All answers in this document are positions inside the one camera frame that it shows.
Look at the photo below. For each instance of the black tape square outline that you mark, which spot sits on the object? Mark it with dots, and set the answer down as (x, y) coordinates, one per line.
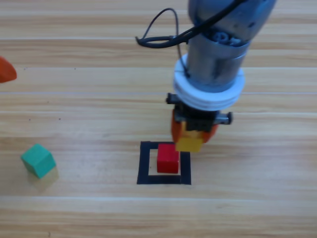
(143, 163)

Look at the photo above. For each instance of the yellow wooden cube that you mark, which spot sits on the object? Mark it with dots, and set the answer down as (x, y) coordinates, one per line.
(188, 145)

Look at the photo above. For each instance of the red wooden cube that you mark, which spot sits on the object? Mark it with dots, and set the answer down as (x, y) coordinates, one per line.
(167, 161)

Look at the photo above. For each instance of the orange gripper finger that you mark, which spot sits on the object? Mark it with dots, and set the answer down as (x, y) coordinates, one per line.
(6, 73)

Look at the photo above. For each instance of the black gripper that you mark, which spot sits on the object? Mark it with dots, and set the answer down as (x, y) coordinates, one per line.
(198, 119)

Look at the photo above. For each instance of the green wooden cube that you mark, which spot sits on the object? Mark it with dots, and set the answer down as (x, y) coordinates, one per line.
(37, 158)

